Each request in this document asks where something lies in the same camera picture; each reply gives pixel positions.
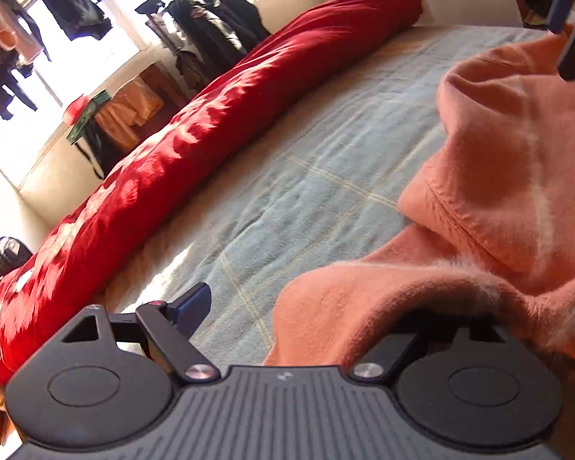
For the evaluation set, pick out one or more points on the red basin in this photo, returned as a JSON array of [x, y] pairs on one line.
[[74, 110]]

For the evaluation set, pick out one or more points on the orange cloth on cabinet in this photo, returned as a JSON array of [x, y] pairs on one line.
[[133, 103]]

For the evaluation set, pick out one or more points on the blue plaid bed sheet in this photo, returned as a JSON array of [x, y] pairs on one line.
[[321, 186]]

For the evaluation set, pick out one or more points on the red duvet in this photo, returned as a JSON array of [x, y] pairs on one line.
[[88, 248]]

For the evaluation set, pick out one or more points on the dark hanging clothes overhead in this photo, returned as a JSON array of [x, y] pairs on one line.
[[75, 41]]

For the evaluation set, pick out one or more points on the dark wooden cabinet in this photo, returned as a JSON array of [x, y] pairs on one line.
[[161, 82]]

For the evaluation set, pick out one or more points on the orange knit sweater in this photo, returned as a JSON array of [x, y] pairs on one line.
[[491, 222]]

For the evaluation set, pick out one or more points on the green box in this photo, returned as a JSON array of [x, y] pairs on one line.
[[96, 102]]

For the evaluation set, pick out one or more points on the black backpack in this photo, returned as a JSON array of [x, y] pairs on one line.
[[13, 254]]

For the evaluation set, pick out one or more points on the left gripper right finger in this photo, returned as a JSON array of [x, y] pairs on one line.
[[466, 381]]

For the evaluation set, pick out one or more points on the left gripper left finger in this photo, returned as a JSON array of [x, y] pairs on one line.
[[103, 378]]

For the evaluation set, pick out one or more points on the black hanging jacket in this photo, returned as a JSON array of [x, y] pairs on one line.
[[219, 48]]

